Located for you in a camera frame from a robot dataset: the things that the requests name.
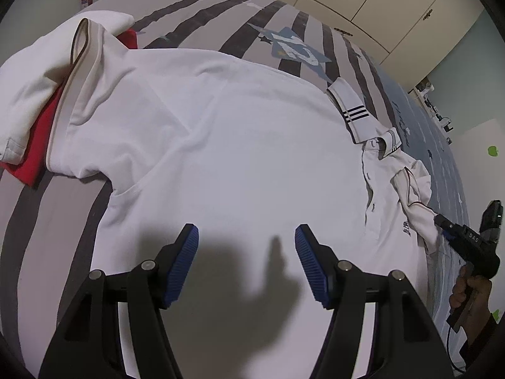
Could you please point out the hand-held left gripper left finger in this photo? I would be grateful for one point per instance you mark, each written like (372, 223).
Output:
(183, 262)

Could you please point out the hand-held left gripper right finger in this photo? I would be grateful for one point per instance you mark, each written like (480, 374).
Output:
(311, 262)

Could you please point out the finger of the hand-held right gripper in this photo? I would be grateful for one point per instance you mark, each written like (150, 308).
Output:
(445, 225)

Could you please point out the white polo shirt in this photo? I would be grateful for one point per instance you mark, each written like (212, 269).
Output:
(236, 146)

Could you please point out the person's right forearm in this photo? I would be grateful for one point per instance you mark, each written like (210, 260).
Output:
(487, 343)

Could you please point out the person's right hand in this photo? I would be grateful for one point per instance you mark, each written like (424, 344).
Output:
(479, 296)

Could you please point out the cluttered white desk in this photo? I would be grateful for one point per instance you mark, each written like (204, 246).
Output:
(432, 106)

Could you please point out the folded red garment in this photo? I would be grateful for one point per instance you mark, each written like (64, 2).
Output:
(37, 142)

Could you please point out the folded cream white garment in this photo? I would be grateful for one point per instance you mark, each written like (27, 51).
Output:
(27, 83)

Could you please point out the cream wardrobe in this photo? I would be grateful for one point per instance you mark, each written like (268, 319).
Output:
(355, 0)

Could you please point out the striped grey blue bed cover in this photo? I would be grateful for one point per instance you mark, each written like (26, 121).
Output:
(244, 19)

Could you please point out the green wall sticker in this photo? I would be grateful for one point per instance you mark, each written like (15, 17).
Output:
(491, 151)

